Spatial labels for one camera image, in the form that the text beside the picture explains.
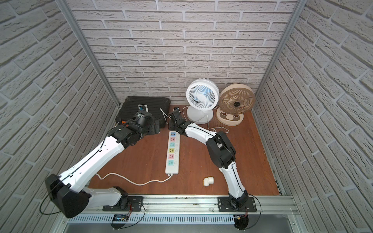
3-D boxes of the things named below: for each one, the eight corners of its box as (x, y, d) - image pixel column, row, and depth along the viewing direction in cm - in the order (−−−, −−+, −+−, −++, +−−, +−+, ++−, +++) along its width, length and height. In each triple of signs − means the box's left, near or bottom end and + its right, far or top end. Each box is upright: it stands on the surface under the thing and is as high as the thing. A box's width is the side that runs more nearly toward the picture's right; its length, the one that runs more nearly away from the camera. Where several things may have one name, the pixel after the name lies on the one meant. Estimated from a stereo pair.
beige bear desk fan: (215, 125, 109) (223, 95, 84) (214, 114, 116) (220, 83, 91) (244, 126, 109) (259, 95, 84) (240, 115, 116) (254, 83, 91)
